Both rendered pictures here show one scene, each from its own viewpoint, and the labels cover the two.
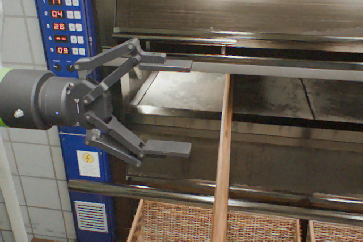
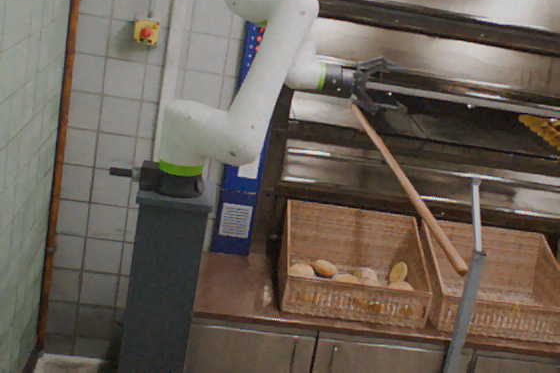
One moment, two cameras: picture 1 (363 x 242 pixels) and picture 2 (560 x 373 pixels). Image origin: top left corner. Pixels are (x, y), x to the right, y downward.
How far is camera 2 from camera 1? 2.26 m
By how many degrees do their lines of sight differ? 22
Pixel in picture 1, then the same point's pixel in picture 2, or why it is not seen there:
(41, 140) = not seen: hidden behind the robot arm
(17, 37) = (217, 52)
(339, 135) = (445, 148)
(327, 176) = (436, 182)
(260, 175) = (388, 180)
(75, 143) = not seen: hidden behind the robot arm
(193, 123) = (343, 133)
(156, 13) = (333, 47)
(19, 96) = (335, 73)
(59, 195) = not seen: hidden behind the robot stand
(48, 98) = (346, 76)
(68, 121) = (350, 88)
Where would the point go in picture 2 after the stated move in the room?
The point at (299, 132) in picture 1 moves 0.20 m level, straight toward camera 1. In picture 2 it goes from (419, 145) to (421, 158)
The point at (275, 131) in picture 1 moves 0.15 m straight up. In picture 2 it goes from (403, 143) to (410, 109)
